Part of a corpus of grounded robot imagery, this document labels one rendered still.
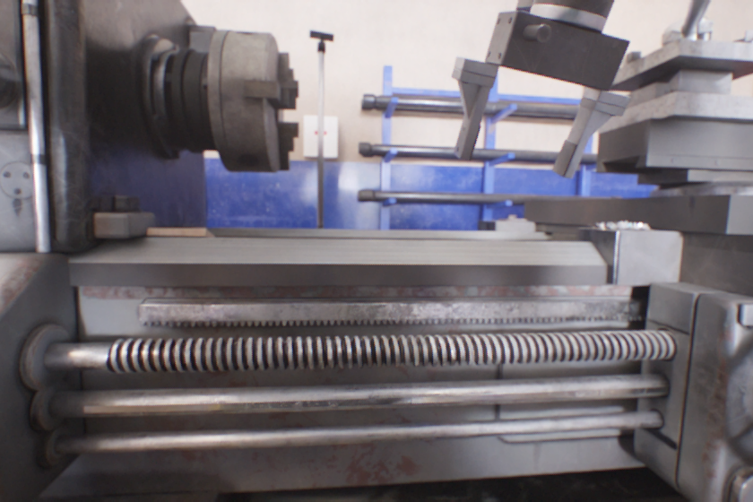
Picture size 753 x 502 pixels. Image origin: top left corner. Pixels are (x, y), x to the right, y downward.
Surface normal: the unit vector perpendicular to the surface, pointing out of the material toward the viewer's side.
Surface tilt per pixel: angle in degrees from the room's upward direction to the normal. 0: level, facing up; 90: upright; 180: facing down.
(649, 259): 90
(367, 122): 90
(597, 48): 113
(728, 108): 90
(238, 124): 118
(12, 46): 90
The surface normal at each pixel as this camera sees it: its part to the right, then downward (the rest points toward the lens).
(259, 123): 0.09, 0.52
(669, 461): -0.99, -0.01
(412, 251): 0.08, -0.75
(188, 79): 0.11, -0.07
